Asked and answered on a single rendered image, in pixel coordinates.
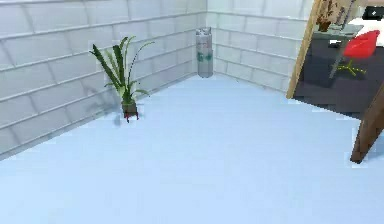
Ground white bed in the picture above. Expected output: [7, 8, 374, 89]
[348, 17, 384, 48]

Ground grey glass desk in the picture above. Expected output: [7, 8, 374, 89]
[311, 23, 365, 80]

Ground black laptop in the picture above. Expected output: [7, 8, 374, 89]
[362, 5, 384, 21]

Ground brown wooden room door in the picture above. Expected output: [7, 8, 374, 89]
[349, 80, 384, 165]

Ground grey cylindrical bin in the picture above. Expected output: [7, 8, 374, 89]
[195, 26, 214, 79]

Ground green potted house plant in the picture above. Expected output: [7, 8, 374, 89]
[88, 35, 155, 124]

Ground red swivel chair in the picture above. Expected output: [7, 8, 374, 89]
[337, 29, 381, 77]

